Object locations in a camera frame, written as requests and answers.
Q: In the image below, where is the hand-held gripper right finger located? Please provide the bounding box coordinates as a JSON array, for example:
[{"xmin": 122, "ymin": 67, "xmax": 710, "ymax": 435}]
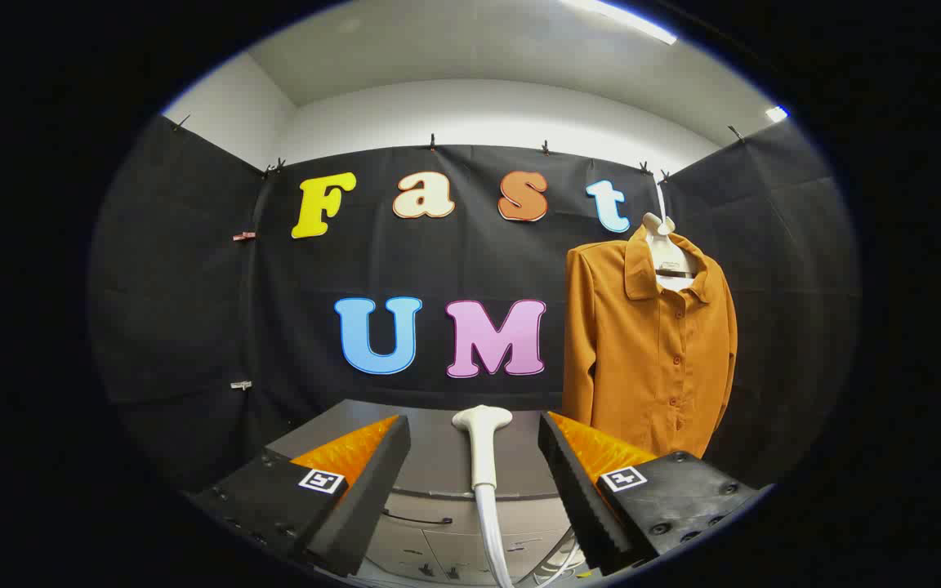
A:
[{"xmin": 537, "ymin": 411, "xmax": 765, "ymax": 577}]

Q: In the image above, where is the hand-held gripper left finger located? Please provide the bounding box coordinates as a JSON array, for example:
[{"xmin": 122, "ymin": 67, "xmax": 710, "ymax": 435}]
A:
[{"xmin": 185, "ymin": 414, "xmax": 412, "ymax": 578}]

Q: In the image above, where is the white garment steamer head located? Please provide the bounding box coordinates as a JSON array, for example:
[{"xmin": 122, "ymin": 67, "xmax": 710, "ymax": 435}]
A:
[{"xmin": 452, "ymin": 405, "xmax": 514, "ymax": 491}]

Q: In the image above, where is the orange button shirt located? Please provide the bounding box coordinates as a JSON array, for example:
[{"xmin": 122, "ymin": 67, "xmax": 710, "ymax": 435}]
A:
[{"xmin": 562, "ymin": 225, "xmax": 738, "ymax": 460}]

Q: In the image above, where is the white clothes hanger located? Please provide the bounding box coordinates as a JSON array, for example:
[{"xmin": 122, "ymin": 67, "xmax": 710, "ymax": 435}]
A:
[{"xmin": 642, "ymin": 184, "xmax": 700, "ymax": 292}]

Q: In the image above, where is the black backdrop cloth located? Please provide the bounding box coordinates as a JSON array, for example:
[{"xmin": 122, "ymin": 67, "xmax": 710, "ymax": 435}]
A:
[{"xmin": 88, "ymin": 114, "xmax": 861, "ymax": 491}]

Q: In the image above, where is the long ceiling light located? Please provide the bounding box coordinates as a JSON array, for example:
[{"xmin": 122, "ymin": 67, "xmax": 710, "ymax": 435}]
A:
[{"xmin": 560, "ymin": 0, "xmax": 678, "ymax": 46}]

